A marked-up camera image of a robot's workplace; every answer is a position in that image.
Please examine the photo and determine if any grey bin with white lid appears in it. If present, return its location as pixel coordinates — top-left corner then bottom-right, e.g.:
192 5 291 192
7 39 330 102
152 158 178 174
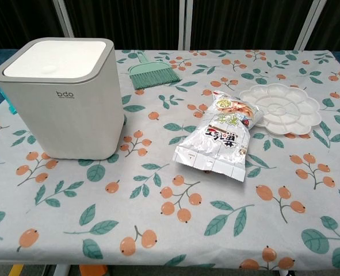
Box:
0 37 125 161

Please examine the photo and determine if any white plastic bin lid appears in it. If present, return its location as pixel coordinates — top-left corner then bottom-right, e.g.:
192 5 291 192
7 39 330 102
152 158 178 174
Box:
2 40 106 79

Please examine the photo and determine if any silver snack bag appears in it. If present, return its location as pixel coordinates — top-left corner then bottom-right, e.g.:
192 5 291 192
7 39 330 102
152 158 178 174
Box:
172 90 266 182

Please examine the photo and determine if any floral fruit print tablecloth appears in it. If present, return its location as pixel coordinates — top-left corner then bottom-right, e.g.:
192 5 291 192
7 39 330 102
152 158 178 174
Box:
0 49 340 270

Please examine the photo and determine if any green mini dustpan brush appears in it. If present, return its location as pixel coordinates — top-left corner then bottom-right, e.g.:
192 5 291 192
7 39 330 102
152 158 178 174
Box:
128 50 182 90

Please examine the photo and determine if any white flower paint palette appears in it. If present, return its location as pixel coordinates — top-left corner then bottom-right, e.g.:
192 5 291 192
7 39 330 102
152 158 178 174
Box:
238 83 323 136

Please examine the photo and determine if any orange object under table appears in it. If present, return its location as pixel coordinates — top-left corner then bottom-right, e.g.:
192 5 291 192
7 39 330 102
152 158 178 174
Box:
79 264 109 276

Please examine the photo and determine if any white table leg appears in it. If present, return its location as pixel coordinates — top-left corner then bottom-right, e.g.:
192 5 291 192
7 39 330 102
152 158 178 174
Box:
54 264 70 276

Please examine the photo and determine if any white partition frame post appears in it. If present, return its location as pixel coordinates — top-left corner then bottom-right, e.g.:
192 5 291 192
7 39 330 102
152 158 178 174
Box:
177 0 193 51
55 0 76 39
295 0 327 51

